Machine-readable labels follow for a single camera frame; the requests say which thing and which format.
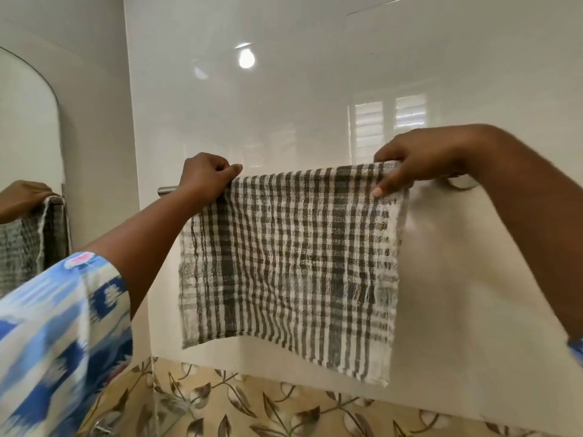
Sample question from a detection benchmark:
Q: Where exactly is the person's left hand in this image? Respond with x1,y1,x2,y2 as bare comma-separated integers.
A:
179,152,244,208

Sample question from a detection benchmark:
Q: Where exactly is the person's right hand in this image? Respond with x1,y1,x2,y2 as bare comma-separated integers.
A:
373,125,477,199

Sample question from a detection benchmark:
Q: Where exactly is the grey white checkered towel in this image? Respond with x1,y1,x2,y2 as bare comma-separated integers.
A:
179,161,411,388

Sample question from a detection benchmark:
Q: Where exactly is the person's left forearm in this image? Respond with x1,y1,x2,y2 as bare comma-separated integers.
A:
80,185,227,322

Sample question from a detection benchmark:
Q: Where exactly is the person's right forearm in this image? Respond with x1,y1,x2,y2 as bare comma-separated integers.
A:
458,124,583,344

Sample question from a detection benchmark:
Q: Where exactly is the metal towel bar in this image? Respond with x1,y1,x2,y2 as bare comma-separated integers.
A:
158,174,478,197

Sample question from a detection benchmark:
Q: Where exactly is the arched wall mirror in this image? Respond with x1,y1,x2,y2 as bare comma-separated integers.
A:
0,45,72,297

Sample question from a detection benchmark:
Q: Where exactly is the glass shelf with metal bracket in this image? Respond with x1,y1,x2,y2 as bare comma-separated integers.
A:
89,357,194,437

